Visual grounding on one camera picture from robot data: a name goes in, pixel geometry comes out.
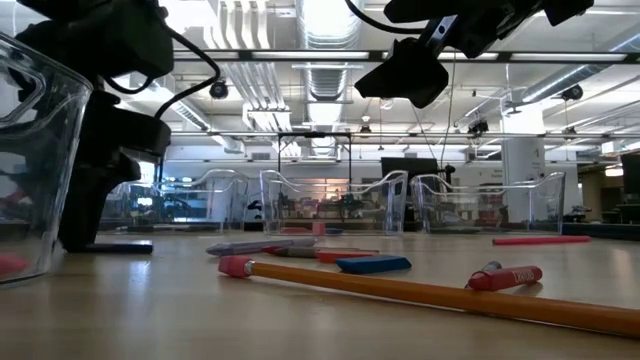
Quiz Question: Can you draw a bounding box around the purple pen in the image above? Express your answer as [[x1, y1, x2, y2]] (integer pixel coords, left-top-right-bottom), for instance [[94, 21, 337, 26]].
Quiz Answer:
[[149, 223, 224, 230]]

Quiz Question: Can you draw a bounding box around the periwinkle pen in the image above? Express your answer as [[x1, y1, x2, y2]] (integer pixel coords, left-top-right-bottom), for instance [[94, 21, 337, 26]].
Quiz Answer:
[[205, 237, 318, 258]]

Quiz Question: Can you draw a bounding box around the black monitor screen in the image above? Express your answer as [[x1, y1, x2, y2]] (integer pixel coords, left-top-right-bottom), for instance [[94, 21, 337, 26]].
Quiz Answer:
[[621, 152, 640, 196], [380, 157, 440, 184]]

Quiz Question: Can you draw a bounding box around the clear plastic bin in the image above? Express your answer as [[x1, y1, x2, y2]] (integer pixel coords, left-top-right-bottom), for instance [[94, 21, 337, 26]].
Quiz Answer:
[[410, 172, 569, 236], [259, 169, 409, 237], [0, 32, 94, 286], [99, 168, 251, 236]]

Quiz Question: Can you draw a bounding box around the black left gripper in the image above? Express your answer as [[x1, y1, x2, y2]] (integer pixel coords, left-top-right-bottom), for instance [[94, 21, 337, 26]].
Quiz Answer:
[[14, 0, 174, 109]]

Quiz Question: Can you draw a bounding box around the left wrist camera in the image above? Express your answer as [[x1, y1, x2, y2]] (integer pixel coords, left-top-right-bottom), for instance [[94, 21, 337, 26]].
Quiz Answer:
[[82, 104, 172, 161]]

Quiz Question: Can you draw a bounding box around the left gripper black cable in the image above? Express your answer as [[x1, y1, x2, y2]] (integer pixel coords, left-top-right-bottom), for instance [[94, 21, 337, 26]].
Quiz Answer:
[[102, 22, 222, 121]]

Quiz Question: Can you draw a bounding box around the black overhead rail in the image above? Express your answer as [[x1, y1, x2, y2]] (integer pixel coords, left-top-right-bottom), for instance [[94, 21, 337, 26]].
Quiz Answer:
[[172, 48, 640, 64]]

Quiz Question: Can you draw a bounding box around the dark blue crayon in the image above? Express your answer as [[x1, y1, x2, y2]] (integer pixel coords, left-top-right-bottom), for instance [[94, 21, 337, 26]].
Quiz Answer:
[[84, 241, 154, 255]]

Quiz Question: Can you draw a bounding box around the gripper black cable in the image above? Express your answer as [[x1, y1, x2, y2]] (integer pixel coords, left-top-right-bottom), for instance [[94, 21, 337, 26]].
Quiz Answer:
[[102, 22, 222, 121], [343, 0, 426, 35]]

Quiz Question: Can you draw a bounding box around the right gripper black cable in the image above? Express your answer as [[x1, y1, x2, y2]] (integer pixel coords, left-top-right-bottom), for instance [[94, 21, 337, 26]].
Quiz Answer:
[[343, 0, 426, 35]]

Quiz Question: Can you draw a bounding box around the silver ceiling air duct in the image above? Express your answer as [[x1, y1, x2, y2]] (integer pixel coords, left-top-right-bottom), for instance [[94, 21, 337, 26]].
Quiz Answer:
[[294, 0, 365, 156]]

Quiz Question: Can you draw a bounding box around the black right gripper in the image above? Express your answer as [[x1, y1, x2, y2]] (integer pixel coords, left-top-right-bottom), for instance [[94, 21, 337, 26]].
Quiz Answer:
[[383, 0, 546, 59]]

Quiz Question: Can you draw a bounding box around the orange pencil with pink eraser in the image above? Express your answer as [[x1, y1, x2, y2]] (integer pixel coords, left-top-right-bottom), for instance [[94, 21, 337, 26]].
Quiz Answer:
[[217, 255, 640, 340]]

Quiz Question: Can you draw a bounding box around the black gantry frame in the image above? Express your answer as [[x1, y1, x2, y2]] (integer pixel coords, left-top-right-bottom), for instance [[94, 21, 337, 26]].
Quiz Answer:
[[277, 131, 353, 174]]

